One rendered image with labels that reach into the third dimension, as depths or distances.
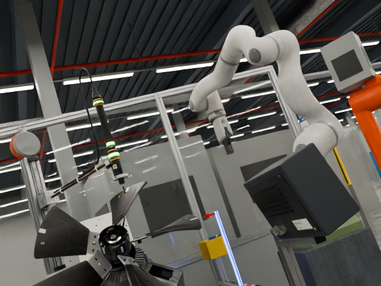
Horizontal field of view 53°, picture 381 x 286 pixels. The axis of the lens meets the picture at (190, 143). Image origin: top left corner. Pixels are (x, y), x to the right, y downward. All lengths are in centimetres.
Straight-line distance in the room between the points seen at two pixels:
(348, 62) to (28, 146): 403
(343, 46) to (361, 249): 390
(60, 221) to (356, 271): 120
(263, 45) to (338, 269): 89
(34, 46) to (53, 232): 531
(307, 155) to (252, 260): 161
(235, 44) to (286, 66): 22
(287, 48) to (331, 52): 384
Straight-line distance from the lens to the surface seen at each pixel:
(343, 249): 164
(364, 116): 529
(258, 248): 249
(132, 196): 175
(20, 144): 229
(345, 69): 524
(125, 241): 154
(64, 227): 171
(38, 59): 670
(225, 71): 164
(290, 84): 145
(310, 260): 158
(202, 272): 239
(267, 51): 140
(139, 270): 152
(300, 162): 91
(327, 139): 146
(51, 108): 633
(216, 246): 190
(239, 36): 153
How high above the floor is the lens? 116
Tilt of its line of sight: 12 degrees up
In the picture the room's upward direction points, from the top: 19 degrees counter-clockwise
